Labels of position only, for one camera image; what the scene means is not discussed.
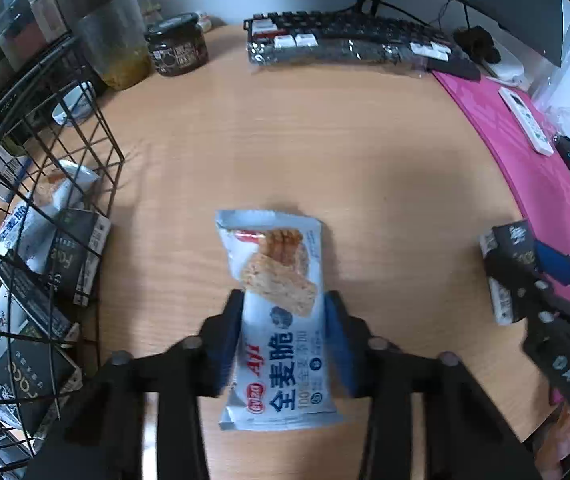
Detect white remote control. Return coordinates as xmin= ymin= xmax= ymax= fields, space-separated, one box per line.
xmin=498 ymin=86 xmax=556 ymax=157

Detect glass jar yellow contents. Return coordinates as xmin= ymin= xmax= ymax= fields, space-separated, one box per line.
xmin=72 ymin=0 xmax=153 ymax=92

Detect black wire basket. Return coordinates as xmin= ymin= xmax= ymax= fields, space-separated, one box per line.
xmin=0 ymin=35 xmax=126 ymax=466

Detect white patterned bowl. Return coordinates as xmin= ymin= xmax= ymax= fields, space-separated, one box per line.
xmin=52 ymin=82 xmax=98 ymax=126

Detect person's right hand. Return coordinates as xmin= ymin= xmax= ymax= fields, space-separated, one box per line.
xmin=535 ymin=402 xmax=570 ymax=478

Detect dark labelled jar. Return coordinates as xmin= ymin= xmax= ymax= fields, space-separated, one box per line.
xmin=144 ymin=12 xmax=209 ymax=78

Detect clear plastic wrap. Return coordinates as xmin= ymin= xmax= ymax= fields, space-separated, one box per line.
xmin=246 ymin=40 xmax=433 ymax=80

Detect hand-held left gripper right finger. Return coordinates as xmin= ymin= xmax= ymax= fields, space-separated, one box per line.
xmin=326 ymin=291 xmax=541 ymax=480

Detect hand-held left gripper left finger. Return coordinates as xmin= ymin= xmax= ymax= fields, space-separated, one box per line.
xmin=25 ymin=290 xmax=245 ymax=480

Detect blue white cracker packet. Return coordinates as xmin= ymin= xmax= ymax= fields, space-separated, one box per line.
xmin=215 ymin=209 xmax=342 ymax=432

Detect clear plastic bag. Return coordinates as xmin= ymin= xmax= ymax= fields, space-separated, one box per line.
xmin=530 ymin=5 xmax=570 ymax=126

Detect pink desk mat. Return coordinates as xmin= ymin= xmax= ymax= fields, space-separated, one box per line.
xmin=432 ymin=70 xmax=570 ymax=311

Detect black keyboard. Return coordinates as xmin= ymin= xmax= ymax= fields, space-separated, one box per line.
xmin=244 ymin=10 xmax=481 ymax=81

